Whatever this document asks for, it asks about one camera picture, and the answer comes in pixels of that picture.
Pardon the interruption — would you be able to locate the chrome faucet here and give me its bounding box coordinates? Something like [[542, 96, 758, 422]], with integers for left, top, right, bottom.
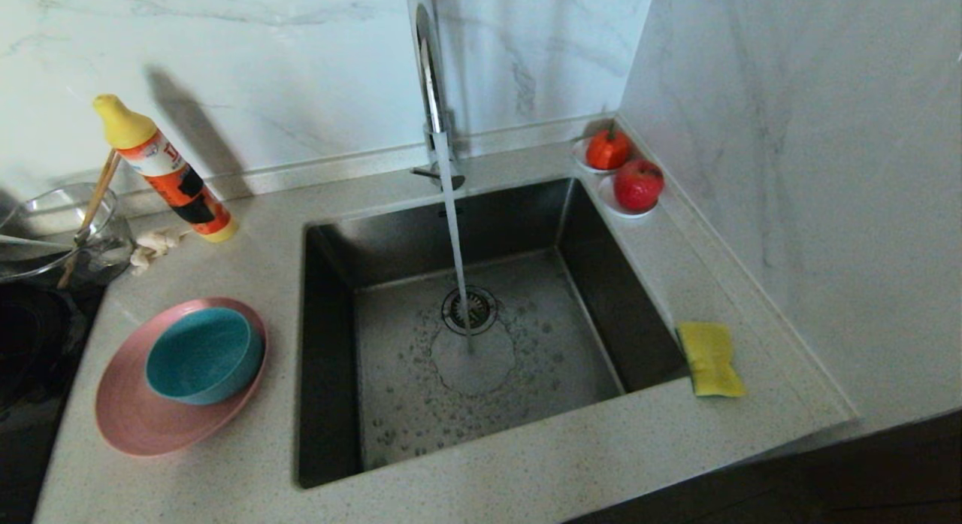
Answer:
[[404, 0, 466, 192]]

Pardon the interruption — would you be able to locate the yellow green sponge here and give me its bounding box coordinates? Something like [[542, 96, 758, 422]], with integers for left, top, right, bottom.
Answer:
[[676, 322, 747, 398]]

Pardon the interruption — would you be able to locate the yellow orange white detergent bottle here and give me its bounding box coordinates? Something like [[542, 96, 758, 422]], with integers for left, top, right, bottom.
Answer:
[[93, 94, 240, 244]]

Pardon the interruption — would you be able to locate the stainless steel sink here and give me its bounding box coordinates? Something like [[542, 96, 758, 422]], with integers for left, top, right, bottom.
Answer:
[[293, 176, 693, 492]]

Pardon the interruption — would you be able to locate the running water stream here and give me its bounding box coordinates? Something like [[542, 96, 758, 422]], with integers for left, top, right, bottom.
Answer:
[[433, 131, 476, 354]]

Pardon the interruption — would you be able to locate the round metal drain strainer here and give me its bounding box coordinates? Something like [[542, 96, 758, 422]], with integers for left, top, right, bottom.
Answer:
[[440, 286, 498, 337]]

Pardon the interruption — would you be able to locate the red apple on dish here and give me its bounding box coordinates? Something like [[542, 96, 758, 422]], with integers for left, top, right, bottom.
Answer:
[[598, 174, 664, 220]]

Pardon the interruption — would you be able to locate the teal bowl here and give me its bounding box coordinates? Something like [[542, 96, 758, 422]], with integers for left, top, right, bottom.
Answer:
[[144, 307, 265, 405]]

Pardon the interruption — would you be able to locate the garlic bulb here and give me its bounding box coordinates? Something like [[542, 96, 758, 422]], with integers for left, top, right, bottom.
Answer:
[[129, 229, 185, 275]]

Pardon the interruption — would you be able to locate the clear glass bowl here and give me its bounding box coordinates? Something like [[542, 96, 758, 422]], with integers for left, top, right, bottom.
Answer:
[[0, 182, 135, 284]]

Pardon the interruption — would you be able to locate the pink plate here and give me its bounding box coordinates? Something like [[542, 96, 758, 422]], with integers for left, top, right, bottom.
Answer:
[[95, 297, 268, 457]]

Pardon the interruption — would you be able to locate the metal utensil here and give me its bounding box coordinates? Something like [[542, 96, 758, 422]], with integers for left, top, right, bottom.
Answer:
[[0, 235, 80, 253]]

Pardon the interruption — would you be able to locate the black cooktop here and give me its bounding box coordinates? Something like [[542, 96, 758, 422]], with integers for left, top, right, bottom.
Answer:
[[0, 283, 104, 524]]

